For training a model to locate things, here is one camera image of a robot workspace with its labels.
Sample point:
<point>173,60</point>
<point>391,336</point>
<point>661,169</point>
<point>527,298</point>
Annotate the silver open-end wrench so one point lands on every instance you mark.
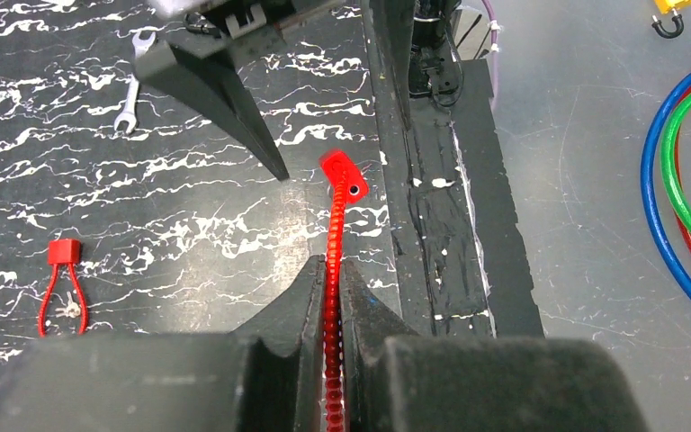
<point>126,120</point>

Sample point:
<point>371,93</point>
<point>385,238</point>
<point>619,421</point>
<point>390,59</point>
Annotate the yellow padlock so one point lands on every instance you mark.
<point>670,8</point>

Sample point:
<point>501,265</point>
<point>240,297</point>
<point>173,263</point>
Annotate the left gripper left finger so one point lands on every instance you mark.
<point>264,375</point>

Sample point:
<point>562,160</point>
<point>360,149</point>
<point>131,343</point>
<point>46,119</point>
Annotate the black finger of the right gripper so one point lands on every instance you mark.
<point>199,67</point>

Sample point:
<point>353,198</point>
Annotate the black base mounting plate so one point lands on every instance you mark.
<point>460,258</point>

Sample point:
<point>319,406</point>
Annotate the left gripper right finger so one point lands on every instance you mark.
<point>398,380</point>

